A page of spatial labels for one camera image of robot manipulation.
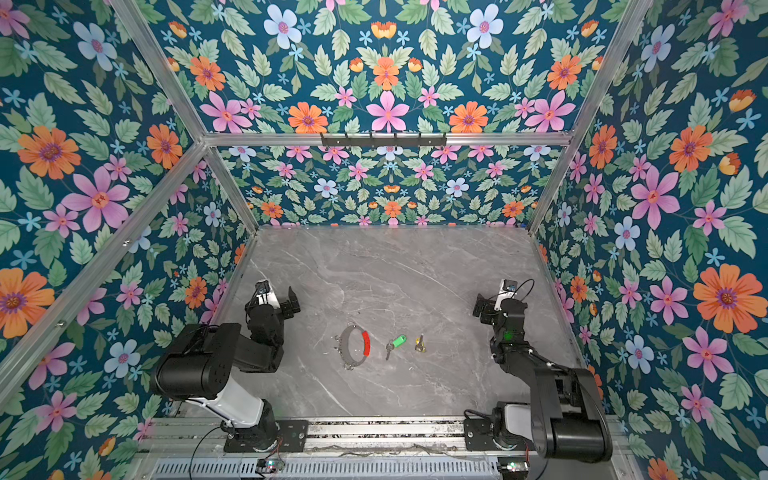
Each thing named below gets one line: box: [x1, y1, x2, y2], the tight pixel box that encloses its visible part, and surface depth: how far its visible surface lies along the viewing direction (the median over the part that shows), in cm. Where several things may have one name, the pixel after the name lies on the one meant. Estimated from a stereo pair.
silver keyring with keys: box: [334, 324, 371, 371], surface depth 91 cm
